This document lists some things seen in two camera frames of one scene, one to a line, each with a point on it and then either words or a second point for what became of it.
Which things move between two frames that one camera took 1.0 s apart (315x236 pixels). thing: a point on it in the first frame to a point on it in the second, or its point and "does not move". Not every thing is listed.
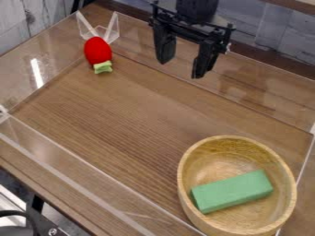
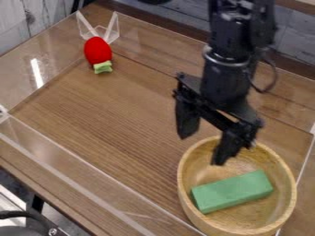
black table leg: x=37 y=204 does not move
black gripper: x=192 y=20 to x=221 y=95
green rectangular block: x=223 y=194 does not move
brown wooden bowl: x=224 y=157 does not move
